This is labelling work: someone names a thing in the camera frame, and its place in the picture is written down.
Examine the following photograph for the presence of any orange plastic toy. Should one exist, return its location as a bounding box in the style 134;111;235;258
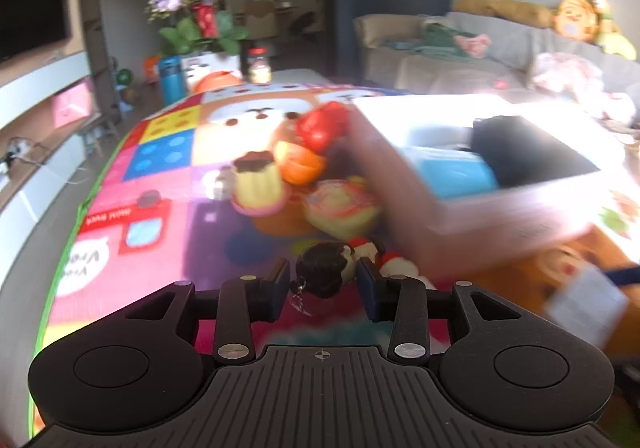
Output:
272;138;328;187

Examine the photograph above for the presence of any green cloth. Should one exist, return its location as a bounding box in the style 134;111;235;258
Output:
422;22;473;59

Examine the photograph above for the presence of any blue water bottle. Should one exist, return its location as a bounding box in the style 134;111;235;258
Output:
159;56;187;104

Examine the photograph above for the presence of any red-lidded glass jar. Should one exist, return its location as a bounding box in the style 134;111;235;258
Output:
247;48;272;84

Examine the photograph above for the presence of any yellow pillow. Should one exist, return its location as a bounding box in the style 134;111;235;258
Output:
452;0;556;27

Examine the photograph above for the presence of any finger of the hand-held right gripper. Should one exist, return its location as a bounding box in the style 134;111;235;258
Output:
605;265;640;287

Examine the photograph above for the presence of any blue packet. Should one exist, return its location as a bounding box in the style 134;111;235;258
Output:
402;147;501;201

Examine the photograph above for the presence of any floral blanket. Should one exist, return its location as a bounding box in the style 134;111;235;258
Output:
530;52;640;119

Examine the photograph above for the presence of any grey sofa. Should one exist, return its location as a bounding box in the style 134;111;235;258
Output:
355;10;640;129

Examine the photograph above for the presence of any white wall shelf unit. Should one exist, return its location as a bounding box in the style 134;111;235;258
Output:
0;0;123;229

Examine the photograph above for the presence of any potted purple orchid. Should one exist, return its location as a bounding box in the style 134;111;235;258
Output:
146;0;251;91

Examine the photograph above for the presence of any pink paper bag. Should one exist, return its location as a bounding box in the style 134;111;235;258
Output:
52;82;96;129

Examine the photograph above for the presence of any pink plush toy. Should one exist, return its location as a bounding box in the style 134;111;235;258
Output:
455;34;493;59

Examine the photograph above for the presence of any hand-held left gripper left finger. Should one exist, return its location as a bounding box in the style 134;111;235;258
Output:
122;259;292;364

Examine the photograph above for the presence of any colourful cartoon play mat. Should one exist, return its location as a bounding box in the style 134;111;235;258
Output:
30;80;640;448

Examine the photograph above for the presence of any pink green cupcake toy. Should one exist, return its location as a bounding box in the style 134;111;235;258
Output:
302;179;383;237

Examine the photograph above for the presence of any power strip with cables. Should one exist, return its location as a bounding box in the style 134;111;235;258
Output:
0;138;40;175

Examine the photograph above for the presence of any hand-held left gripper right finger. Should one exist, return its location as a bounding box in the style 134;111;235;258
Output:
356;258;522;364

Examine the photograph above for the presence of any red toy figure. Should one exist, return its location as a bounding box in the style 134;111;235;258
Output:
295;102;351;153

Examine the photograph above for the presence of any white paper card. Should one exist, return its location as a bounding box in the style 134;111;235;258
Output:
545;263;631;347

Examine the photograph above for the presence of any orange stuffed toy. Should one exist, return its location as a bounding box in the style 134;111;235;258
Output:
552;0;638;59

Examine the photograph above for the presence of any dark blue cabinet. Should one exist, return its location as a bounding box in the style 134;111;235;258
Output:
325;0;453;78

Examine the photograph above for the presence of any white cardboard box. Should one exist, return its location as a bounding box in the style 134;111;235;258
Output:
345;92;626;275

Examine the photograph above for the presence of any orange white round toy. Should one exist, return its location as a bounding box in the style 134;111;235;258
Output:
194;70;243;93

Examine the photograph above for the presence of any black chair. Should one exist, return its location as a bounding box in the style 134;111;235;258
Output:
290;10;318;36

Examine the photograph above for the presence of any beige dining chair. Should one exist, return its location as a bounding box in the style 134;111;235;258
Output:
245;0;278;41

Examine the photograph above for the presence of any beige pillow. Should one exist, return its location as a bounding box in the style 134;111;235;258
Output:
355;14;426;48

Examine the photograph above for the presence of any small red white plush toy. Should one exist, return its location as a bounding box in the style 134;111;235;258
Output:
349;237;437;289

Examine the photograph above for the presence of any yellow pudding toy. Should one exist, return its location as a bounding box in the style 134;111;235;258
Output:
231;151;294;217

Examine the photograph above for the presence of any small black plush keychain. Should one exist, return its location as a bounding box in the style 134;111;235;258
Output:
291;242;358;317

